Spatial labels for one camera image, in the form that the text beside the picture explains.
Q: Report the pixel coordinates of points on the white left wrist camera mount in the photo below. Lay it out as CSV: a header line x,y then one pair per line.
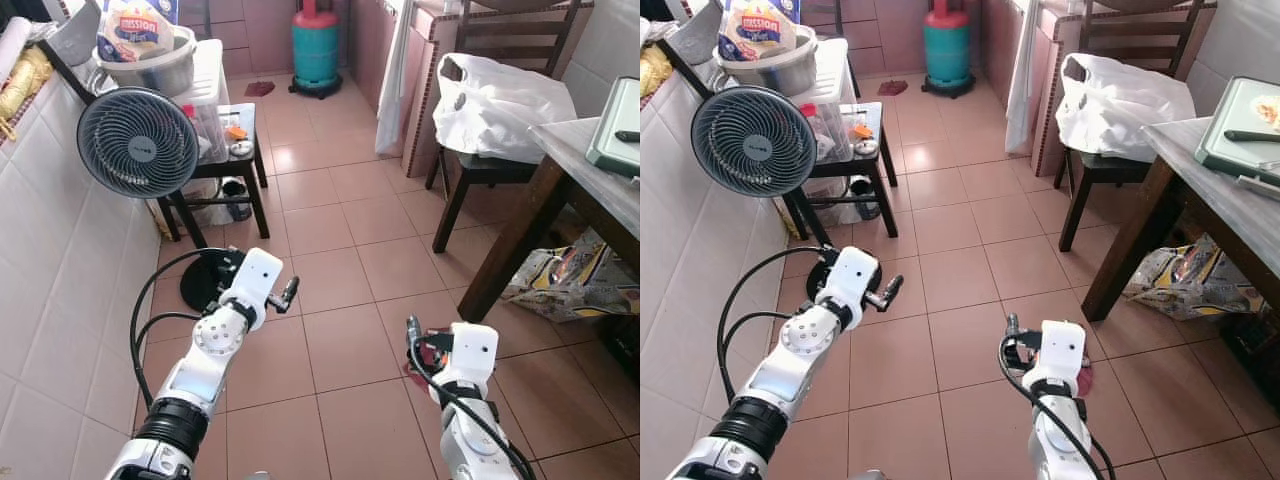
x,y
252,278
852,278

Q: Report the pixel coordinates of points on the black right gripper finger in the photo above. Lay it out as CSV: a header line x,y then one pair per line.
x,y
413,328
1012,325

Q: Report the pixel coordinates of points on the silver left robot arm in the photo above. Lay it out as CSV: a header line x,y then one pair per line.
x,y
195,375
790,370

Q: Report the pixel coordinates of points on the green cutting board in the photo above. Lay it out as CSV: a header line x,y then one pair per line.
x,y
1240,115
615,120

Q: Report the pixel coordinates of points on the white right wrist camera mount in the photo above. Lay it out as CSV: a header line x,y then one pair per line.
x,y
1065,352
472,352

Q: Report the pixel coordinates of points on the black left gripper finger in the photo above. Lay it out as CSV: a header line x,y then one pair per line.
x,y
893,288
291,290

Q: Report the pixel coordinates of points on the printed yellow shopping bag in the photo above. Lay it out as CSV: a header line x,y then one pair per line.
x,y
570,280
1190,280

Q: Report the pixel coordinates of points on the small black stool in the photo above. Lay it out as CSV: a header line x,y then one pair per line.
x,y
865,165
240,165

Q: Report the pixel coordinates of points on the teal gas cylinder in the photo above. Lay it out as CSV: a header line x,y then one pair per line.
x,y
316,50
947,50

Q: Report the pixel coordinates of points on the Mission wraps bag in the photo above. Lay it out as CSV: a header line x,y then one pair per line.
x,y
758,28
138,28

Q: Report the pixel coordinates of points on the round metal tin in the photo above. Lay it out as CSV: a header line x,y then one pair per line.
x,y
242,149
867,147

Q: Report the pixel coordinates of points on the small orange object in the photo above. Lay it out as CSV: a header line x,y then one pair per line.
x,y
861,130

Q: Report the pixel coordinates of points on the grey standing fan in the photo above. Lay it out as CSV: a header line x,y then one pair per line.
x,y
753,141
137,141

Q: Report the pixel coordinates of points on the yellow bundle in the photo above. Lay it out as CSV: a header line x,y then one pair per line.
x,y
655,72
25,85

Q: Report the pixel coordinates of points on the metal cup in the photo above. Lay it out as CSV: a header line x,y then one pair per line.
x,y
858,187
235,190

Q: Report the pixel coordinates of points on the small dark red rag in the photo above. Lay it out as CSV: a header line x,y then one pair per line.
x,y
892,88
260,88

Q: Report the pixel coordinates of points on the grey-topped dark wooden table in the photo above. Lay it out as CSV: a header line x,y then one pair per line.
x,y
570,150
1180,160

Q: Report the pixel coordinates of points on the white plastic bag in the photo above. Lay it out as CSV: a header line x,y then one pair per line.
x,y
500,110
1120,110

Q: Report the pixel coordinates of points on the dark wooden chair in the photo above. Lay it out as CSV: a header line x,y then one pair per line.
x,y
520,35
1140,35

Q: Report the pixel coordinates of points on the white hanging cloth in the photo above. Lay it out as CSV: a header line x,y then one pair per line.
x,y
393,80
1022,80

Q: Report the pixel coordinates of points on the red floor rag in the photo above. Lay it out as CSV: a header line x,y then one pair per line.
x,y
412,370
1085,380

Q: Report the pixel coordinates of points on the clear plastic storage box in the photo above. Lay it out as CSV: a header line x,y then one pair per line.
x,y
208,100
828,100

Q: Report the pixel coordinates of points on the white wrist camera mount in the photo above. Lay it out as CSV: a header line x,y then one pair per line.
x,y
852,278
472,352
252,278
1065,352

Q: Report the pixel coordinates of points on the large steel mixing bowl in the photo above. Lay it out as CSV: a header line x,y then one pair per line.
x,y
150,70
770,70

